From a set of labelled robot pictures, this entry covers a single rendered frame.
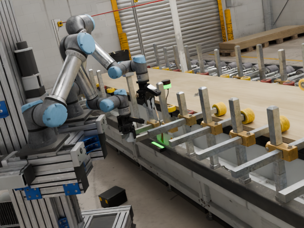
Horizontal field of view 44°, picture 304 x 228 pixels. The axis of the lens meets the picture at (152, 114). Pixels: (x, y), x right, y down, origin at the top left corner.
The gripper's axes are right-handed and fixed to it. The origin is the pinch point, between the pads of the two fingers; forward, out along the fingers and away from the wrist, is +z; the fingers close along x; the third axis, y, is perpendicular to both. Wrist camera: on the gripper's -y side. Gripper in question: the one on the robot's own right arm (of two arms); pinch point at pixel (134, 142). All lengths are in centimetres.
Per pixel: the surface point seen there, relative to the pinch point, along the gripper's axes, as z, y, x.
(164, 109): -14.1, -26.0, -2.1
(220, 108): -13, -48, 29
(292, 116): -7, -69, 64
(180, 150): 12.7, -26.4, 9.1
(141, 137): -2.4, -4.9, 1.6
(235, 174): -12, 0, 101
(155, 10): -67, -417, -744
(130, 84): -26, -26, -53
